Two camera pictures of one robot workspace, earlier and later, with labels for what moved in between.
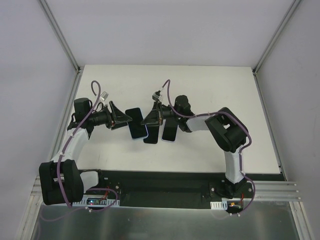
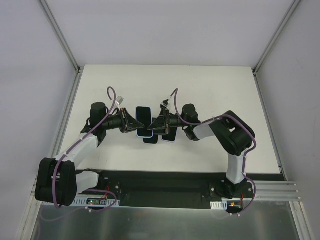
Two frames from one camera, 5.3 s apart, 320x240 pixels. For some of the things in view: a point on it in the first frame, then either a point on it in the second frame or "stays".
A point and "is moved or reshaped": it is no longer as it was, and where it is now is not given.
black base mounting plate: (171, 189) stays
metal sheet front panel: (64, 222) stays
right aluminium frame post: (255, 68) stays
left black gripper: (110, 118) → (124, 120)
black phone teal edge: (170, 130) stays
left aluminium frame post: (60, 36) stays
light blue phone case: (138, 130) is moved or reshaped
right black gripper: (159, 113) → (166, 121)
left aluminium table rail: (55, 144) stays
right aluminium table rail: (277, 191) stays
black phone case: (153, 130) stays
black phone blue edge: (138, 130) is moved or reshaped
